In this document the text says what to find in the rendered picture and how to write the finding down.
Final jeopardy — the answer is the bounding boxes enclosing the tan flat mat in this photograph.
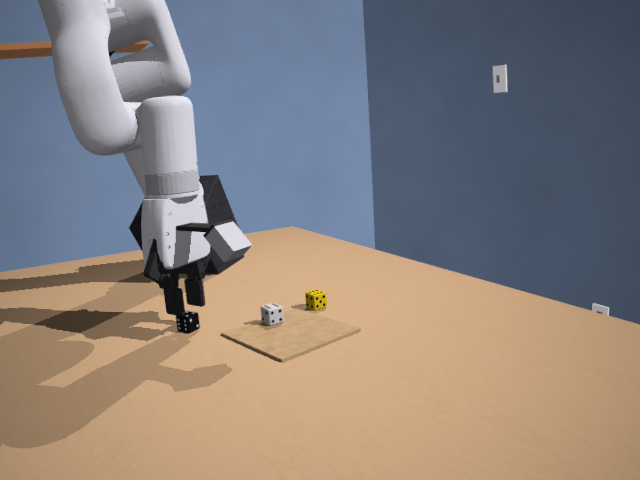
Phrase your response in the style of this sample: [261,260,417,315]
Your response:
[221,308,361,362]

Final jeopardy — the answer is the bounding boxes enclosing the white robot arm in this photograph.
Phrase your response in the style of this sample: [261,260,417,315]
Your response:
[38,0,252,262]

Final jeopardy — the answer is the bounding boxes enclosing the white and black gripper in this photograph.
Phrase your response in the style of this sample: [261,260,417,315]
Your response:
[141,189,214,316]

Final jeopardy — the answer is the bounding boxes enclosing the yellow die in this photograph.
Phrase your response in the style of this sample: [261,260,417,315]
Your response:
[305,289,327,310]

